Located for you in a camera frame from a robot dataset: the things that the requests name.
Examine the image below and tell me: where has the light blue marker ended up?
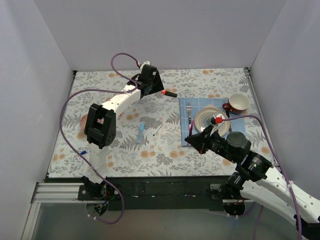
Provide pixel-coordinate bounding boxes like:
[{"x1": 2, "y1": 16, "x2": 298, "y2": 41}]
[{"x1": 136, "y1": 123, "x2": 145, "y2": 144}]

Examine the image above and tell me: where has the pink pen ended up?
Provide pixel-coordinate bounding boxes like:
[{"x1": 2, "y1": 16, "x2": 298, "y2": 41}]
[{"x1": 188, "y1": 119, "x2": 194, "y2": 137}]

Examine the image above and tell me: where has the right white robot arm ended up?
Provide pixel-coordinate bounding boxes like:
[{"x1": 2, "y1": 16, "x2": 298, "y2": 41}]
[{"x1": 185, "y1": 125, "x2": 320, "y2": 240}]

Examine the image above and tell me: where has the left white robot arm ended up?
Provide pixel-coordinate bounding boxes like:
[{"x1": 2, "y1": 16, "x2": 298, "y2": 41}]
[{"x1": 84, "y1": 61, "x2": 164, "y2": 200}]

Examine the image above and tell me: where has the white thin pen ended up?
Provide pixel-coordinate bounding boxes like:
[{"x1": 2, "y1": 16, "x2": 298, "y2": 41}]
[{"x1": 152, "y1": 123, "x2": 163, "y2": 136}]

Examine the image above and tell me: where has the orange black highlighter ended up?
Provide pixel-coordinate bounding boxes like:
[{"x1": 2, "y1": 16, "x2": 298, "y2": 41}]
[{"x1": 161, "y1": 90, "x2": 178, "y2": 98}]

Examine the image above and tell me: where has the blue checkered cloth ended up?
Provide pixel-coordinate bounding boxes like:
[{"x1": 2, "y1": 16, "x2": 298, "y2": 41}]
[{"x1": 179, "y1": 97, "x2": 247, "y2": 147}]

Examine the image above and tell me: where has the silver fork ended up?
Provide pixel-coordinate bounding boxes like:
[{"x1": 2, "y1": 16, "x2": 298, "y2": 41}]
[{"x1": 186, "y1": 102, "x2": 192, "y2": 126}]

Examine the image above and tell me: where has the red white cup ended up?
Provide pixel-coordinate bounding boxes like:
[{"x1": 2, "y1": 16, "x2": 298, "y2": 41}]
[{"x1": 222, "y1": 93, "x2": 250, "y2": 115}]

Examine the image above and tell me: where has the orange patterned bowl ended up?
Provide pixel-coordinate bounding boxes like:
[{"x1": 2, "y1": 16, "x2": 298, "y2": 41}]
[{"x1": 79, "y1": 114, "x2": 88, "y2": 131}]

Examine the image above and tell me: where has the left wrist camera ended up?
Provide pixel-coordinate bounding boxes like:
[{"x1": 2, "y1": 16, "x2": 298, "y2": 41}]
[{"x1": 136, "y1": 60, "x2": 151, "y2": 69}]

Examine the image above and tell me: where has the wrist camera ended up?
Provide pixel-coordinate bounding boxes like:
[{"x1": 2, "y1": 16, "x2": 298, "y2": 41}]
[
  {"x1": 210, "y1": 112, "x2": 225, "y2": 133},
  {"x1": 136, "y1": 60, "x2": 151, "y2": 69}
]

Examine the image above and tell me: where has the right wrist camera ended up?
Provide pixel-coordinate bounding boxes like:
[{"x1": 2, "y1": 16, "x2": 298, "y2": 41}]
[{"x1": 210, "y1": 112, "x2": 225, "y2": 133}]

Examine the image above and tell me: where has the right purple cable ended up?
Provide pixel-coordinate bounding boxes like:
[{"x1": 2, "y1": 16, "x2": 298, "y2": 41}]
[{"x1": 221, "y1": 114, "x2": 305, "y2": 240}]

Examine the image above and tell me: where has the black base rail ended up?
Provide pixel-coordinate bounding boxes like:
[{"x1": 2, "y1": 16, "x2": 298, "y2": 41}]
[{"x1": 77, "y1": 176, "x2": 251, "y2": 216}]

